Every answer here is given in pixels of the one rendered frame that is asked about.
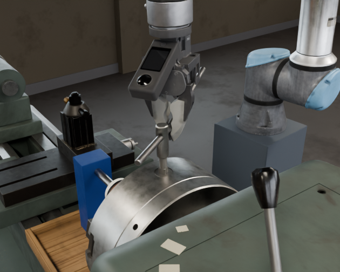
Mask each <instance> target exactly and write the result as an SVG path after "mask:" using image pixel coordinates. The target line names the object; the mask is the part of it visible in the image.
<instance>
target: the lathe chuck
mask: <svg viewBox="0 0 340 272"><path fill-rule="evenodd" d="M167 166H168V168H169V169H171V170H172V172H173V173H172V174H171V175H169V176H165V177H159V176H156V175H155V171H156V170H157V169H159V167H160V166H159V160H156V161H152V162H150V163H148V164H145V165H143V166H141V167H140V168H138V169H136V170H135V171H133V172H132V173H130V174H129V175H128V176H126V177H125V178H124V179H122V180H121V181H120V182H119V183H118V184H117V185H116V186H115V187H114V188H113V189H112V190H111V191H110V192H109V194H108V195H107V197H106V198H105V199H104V200H103V202H102V203H101V205H100V206H99V208H98V210H97V211H96V213H95V215H94V217H93V220H92V222H91V224H90V227H89V230H88V234H89V235H93V236H94V239H93V240H94V241H95V242H94V246H93V253H92V256H91V252H90V251H89V250H88V249H86V250H85V256H86V262H87V266H88V268H89V271H91V267H92V265H93V262H94V261H95V260H96V258H97V257H98V256H99V255H101V254H102V253H104V252H106V251H108V250H111V249H113V248H115V247H116V245H117V243H118V241H119V239H120V237H121V236H122V234H123V232H124V230H125V229H126V227H127V226H128V225H129V223H130V222H131V221H132V220H133V218H134V217H135V216H136V215H137V214H138V213H139V211H140V210H141V209H142V208H143V207H144V206H145V205H146V204H148V203H149V202H150V201H151V200H152V199H153V198H155V197H156V196H157V195H158V194H160V193H161V192H163V191H164V190H166V189H168V188H170V187H171V186H173V185H175V184H177V183H180V182H182V181H185V180H188V179H192V178H198V177H210V178H216V179H219V178H217V177H216V176H214V175H213V174H212V173H210V172H208V171H207V170H205V169H204V168H202V167H200V166H198V165H196V164H195V163H194V162H192V161H191V160H188V159H184V158H167ZM219 180H220V179H219Z"/></svg>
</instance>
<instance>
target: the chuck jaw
mask: <svg viewBox="0 0 340 272"><path fill-rule="evenodd" d="M92 220H93V218H92V219H88V221H87V229H86V237H87V238H88V239H89V246H88V250H89V251H90V252H91V256H92V253H93V246H94V242H95V241H94V240H93V239H94V236H93V235H89V234H88V230H89V227H90V224H91V222H92Z"/></svg>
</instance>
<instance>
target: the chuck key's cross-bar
mask: <svg viewBox="0 0 340 272"><path fill-rule="evenodd" d="M205 70H206V69H205V67H203V66H202V67H200V79H201V77H202V75H203V74H204V72H205ZM192 84H193V86H192V90H193V91H194V90H195V88H196V86H197V85H198V83H197V84H196V85H194V82H193V83H192ZM172 120H173V118H172V119H171V120H170V122H169V124H168V133H169V132H170V131H171V130H172V125H171V122H172ZM163 139H164V138H163V136H161V135H158V136H157V137H156V138H155V139H154V140H153V141H152V142H151V143H150V144H149V145H148V146H147V148H146V149H145V150H144V151H143V152H142V153H141V154H140V155H139V156H138V157H137V158H136V159H135V161H134V163H135V164H136V165H137V166H140V165H141V164H142V163H143V162H144V161H145V160H146V159H147V157H148V156H149V155H150V154H151V153H152V152H153V151H154V150H155V148H156V147H157V146H158V145H159V144H160V143H161V142H162V141H163Z"/></svg>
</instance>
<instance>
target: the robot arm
mask: <svg viewBox="0 0 340 272"><path fill-rule="evenodd" d="M338 4H339V0H301V10H300V21H299V27H298V37H297V48H296V51H295V52H294V53H292V54H291V55H290V51H289V50H287V49H282V48H266V49H258V50H255V51H252V52H251V53H250V54H249V55H248V57H247V65H246V77H245V84H244V97H243V102H242V104H241V106H240V108H239V111H238V113H237V115H236V126H237V127H238V128H239V129H240V130H242V131H244V132H247V133H250V134H255V135H276V134H280V133H282V132H283V131H285V129H286V126H287V118H286V115H285V109H284V105H283V101H288V102H290V103H293V104H297V105H300V106H303V107H305V108H310V109H313V110H317V111H321V110H324V109H326V108H327V107H329V106H330V105H331V104H332V102H333V101H334V100H335V98H336V97H337V95H338V93H339V91H340V69H339V68H336V63H337V58H336V56H335V55H334V54H333V53H332V45H333V41H334V33H335V26H336V19H337V11H338ZM145 9H147V21H148V24H149V34H150V35H151V36H153V37H157V38H160V39H154V40H153V42H152V44H151V46H150V47H149V49H148V51H147V53H146V55H145V57H144V59H143V60H142V62H141V64H140V66H139V68H138V70H137V72H136V73H135V75H134V77H133V79H132V81H131V83H130V84H129V86H128V90H129V92H130V95H131V97H132V98H138V99H144V100H145V103H146V105H147V107H148V110H149V112H150V114H151V116H152V117H153V119H154V121H155V123H156V124H158V123H166V124H168V121H169V118H168V116H169V114H170V112H171V113H172V116H173V120H172V122H171V125H172V131H170V132H169V134H168V140H172V141H175V140H176V139H177V138H178V137H179V135H180V134H181V132H182V131H183V128H184V126H185V124H186V121H187V117H188V115H189V113H190V111H191V109H192V107H193V104H194V97H195V95H194V91H193V90H192V86H193V84H192V83H193V82H194V85H196V84H197V83H198V82H199V81H200V54H199V53H191V33H192V24H191V22H192V21H193V0H146V4H145ZM193 56H195V57H193ZM197 64H198V76H196V65H197ZM166 95H170V96H173V98H174V99H176V100H174V101H173V102H172V103H170V101H168V100H167V99H166ZM177 97H178V99H177Z"/></svg>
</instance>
